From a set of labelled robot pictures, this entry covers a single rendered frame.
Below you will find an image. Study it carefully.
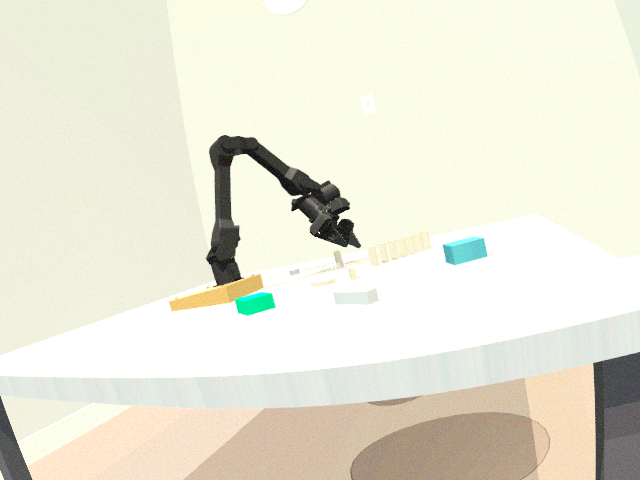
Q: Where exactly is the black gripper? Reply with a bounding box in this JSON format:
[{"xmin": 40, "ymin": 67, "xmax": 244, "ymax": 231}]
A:
[{"xmin": 308, "ymin": 203, "xmax": 362, "ymax": 248}]

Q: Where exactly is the green block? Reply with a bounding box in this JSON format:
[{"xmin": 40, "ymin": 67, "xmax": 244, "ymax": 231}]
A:
[{"xmin": 235, "ymin": 292, "xmax": 276, "ymax": 316}]

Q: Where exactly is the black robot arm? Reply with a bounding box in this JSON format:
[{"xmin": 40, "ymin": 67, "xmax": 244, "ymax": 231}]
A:
[{"xmin": 206, "ymin": 135, "xmax": 350, "ymax": 287}]

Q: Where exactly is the light blue rectangular block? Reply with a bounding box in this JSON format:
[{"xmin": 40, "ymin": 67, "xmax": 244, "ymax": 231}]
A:
[{"xmin": 442, "ymin": 236, "xmax": 488, "ymax": 266}]

